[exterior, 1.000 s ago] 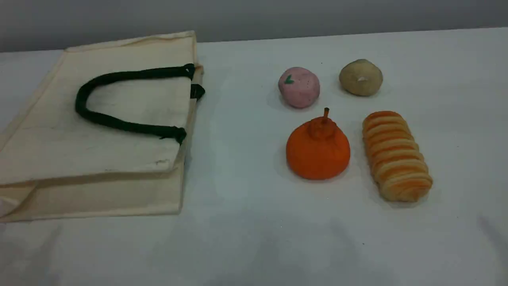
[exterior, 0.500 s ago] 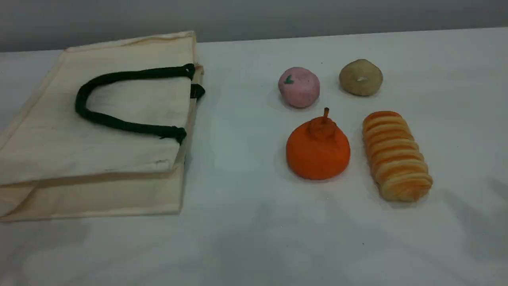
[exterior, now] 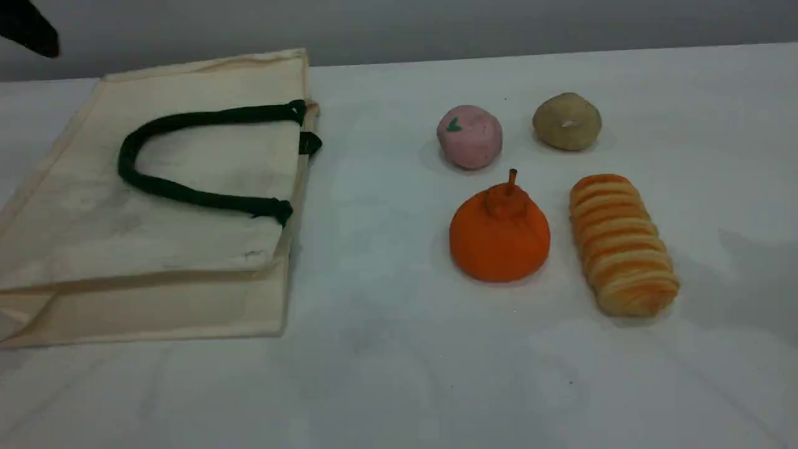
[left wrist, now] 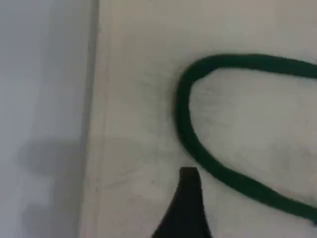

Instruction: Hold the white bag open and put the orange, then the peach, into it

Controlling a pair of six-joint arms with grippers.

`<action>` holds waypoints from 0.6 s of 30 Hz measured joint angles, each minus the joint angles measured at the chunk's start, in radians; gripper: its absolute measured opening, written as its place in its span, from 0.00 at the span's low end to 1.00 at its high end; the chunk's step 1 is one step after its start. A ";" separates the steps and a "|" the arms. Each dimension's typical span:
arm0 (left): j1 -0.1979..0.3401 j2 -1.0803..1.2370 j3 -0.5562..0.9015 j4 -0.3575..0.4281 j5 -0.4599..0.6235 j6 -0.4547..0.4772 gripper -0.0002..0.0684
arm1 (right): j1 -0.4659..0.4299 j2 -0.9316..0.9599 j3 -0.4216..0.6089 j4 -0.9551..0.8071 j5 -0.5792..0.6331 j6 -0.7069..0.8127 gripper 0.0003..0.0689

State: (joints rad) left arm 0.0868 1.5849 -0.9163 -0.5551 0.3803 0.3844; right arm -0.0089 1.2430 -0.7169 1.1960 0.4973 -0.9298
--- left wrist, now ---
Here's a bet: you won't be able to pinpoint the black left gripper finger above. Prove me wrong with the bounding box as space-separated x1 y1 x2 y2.
151 167 212 238

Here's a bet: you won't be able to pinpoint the white canvas bag green handles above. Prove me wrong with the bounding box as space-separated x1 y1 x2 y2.
79 0 317 238

